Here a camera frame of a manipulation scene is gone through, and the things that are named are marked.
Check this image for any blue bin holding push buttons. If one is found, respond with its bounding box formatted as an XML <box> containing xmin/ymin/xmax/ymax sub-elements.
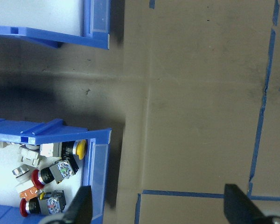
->
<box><xmin>0</xmin><ymin>118</ymin><xmax>112</xmax><ymax>224</ymax></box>

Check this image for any blue bin holding black parts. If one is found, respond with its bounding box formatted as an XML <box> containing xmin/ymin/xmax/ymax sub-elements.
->
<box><xmin>0</xmin><ymin>0</ymin><xmax>112</xmax><ymax>50</ymax></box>

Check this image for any red button with grey block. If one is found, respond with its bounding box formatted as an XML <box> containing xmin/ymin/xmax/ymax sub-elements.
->
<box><xmin>19</xmin><ymin>190</ymin><xmax>66</xmax><ymax>218</ymax></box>

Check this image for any red button with labelled block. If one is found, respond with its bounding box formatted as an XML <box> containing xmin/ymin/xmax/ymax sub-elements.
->
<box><xmin>31</xmin><ymin>158</ymin><xmax>79</xmax><ymax>190</ymax></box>

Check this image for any yellow cap push button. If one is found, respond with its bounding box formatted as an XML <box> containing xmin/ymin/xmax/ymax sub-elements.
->
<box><xmin>39</xmin><ymin>139</ymin><xmax>87</xmax><ymax>161</ymax></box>

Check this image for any silver cap white button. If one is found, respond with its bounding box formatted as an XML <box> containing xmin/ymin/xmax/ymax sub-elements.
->
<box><xmin>12</xmin><ymin>164</ymin><xmax>38</xmax><ymax>194</ymax></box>

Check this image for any orange contact block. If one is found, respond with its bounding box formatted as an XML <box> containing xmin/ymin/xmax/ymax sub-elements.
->
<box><xmin>19</xmin><ymin>186</ymin><xmax>43</xmax><ymax>201</ymax></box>

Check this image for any white foam liner under parts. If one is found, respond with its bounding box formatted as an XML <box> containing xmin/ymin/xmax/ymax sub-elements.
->
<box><xmin>0</xmin><ymin>0</ymin><xmax>85</xmax><ymax>37</ymax></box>

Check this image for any white switch contact block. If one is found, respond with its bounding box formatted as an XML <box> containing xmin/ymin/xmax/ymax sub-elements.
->
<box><xmin>18</xmin><ymin>143</ymin><xmax>42</xmax><ymax>168</ymax></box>

